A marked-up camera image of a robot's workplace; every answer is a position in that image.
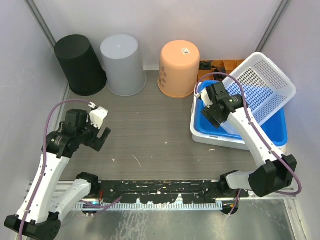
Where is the blue perforated basket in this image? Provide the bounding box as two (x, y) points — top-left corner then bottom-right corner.
(230, 52), (297, 126)

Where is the grey bucket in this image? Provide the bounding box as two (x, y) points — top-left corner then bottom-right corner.
(100, 34), (147, 97)

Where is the black bucket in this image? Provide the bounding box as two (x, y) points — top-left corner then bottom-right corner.
(54, 34), (107, 96)

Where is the blue plastic tub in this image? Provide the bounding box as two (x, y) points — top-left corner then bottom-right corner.
(194, 79), (289, 146)

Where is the orange bucket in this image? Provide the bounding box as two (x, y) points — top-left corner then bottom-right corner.
(158, 40), (200, 99)

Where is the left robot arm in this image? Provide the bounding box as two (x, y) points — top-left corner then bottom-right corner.
(4, 107), (111, 240)

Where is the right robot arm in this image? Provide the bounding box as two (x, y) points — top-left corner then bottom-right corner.
(197, 82), (297, 197)

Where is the white plastic tub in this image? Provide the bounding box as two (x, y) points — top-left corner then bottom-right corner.
(189, 82), (288, 151)

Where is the dark rolled item centre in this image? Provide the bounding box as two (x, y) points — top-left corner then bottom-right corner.
(211, 66), (226, 81)

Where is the dark rolled item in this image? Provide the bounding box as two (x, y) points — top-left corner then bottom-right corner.
(199, 60), (212, 70)
(211, 66), (226, 81)

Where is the orange compartment organizer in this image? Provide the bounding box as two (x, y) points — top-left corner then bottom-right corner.
(197, 59), (245, 81)

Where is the dark rolled item far left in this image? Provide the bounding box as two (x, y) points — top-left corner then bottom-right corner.
(199, 60), (212, 70)

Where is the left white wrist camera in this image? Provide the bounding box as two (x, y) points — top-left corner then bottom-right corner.
(88, 102), (109, 130)

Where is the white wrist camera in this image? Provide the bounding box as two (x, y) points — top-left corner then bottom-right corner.
(88, 102), (109, 130)
(194, 89), (213, 108)

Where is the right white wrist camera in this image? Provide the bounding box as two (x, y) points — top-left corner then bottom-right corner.
(194, 89), (213, 108)

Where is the black mounting rail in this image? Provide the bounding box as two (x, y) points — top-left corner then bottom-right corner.
(84, 180), (239, 204)

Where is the white cable duct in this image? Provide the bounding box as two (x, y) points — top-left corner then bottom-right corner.
(72, 201), (223, 211)

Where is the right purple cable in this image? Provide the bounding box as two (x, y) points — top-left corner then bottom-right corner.
(195, 72), (303, 216)

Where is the purple cable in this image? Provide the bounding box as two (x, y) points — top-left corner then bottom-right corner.
(195, 72), (303, 216)
(17, 99), (123, 240)

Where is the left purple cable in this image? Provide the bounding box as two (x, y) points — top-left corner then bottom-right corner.
(17, 99), (123, 240)

